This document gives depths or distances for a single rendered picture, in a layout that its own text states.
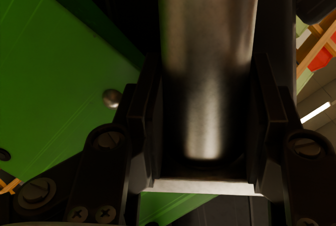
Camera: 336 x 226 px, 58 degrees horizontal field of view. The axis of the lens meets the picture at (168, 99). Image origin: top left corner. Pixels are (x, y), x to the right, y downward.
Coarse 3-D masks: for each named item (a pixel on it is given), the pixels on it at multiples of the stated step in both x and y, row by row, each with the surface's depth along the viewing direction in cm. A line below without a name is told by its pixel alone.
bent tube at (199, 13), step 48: (192, 0) 8; (240, 0) 8; (192, 48) 9; (240, 48) 9; (192, 96) 9; (240, 96) 10; (192, 144) 10; (240, 144) 11; (192, 192) 11; (240, 192) 11
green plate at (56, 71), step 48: (0, 0) 12; (48, 0) 12; (0, 48) 13; (48, 48) 13; (96, 48) 13; (0, 96) 15; (48, 96) 14; (96, 96) 14; (0, 144) 17; (48, 144) 16; (144, 192) 18
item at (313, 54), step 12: (300, 24) 306; (324, 24) 355; (312, 36) 353; (324, 36) 302; (300, 48) 352; (312, 48) 294; (324, 48) 313; (300, 60) 316; (312, 60) 314; (324, 60) 310; (300, 72) 284; (312, 72) 302; (300, 84) 295
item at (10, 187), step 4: (0, 180) 503; (16, 180) 516; (20, 180) 526; (0, 184) 499; (4, 184) 503; (8, 184) 503; (12, 184) 508; (16, 184) 517; (20, 184) 523; (4, 188) 495; (8, 188) 499; (12, 188) 513; (16, 188) 528; (0, 192) 487; (4, 192) 491; (12, 192) 504
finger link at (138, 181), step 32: (160, 64) 11; (128, 96) 11; (160, 96) 10; (128, 128) 9; (160, 128) 11; (64, 160) 8; (160, 160) 11; (32, 192) 7; (64, 192) 8; (128, 192) 9
